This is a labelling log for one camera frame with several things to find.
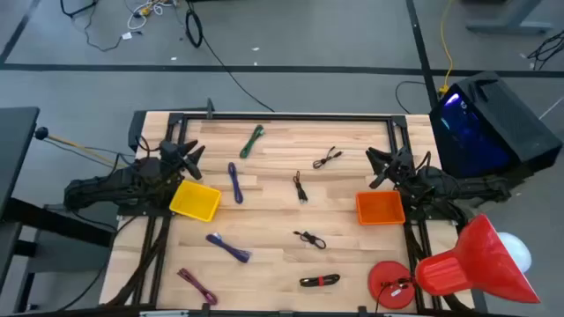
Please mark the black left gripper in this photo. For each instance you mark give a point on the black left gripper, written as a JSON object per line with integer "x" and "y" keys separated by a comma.
{"x": 172, "y": 154}

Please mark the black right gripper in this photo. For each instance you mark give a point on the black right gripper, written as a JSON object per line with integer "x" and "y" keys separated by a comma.
{"x": 402, "y": 166}

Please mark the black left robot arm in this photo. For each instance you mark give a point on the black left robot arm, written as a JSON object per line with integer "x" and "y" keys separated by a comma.
{"x": 110, "y": 185}

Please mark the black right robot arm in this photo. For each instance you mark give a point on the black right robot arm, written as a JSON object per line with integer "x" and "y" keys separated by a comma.
{"x": 462, "y": 185}

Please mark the orange plastic basket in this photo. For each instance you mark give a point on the orange plastic basket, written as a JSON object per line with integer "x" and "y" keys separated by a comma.
{"x": 380, "y": 208}

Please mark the yellow plastic basket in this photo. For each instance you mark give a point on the yellow plastic basket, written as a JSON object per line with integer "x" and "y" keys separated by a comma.
{"x": 196, "y": 201}

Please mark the grey table clamp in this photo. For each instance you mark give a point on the grey table clamp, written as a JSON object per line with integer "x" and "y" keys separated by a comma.
{"x": 210, "y": 108}

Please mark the red desk lamp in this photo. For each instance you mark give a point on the red desk lamp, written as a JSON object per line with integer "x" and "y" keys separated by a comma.
{"x": 476, "y": 264}

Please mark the black computer case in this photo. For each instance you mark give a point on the black computer case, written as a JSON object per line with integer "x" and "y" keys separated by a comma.
{"x": 506, "y": 114}

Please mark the pole with black knob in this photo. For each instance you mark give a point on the pole with black knob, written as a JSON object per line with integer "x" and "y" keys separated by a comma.
{"x": 42, "y": 133}

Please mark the silver aluminium bar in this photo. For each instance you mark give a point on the silver aluminium bar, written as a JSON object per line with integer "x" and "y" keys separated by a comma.
{"x": 163, "y": 314}

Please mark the yellow power plug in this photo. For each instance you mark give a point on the yellow power plug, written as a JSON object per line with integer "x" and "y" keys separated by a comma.
{"x": 145, "y": 11}

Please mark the white lamp bulb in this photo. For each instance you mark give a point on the white lamp bulb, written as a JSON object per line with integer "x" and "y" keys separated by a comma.
{"x": 517, "y": 251}

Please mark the black side table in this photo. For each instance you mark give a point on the black side table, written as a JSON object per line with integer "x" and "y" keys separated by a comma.
{"x": 15, "y": 149}

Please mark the grey desk foot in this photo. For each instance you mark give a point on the grey desk foot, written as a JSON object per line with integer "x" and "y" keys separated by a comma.
{"x": 511, "y": 24}

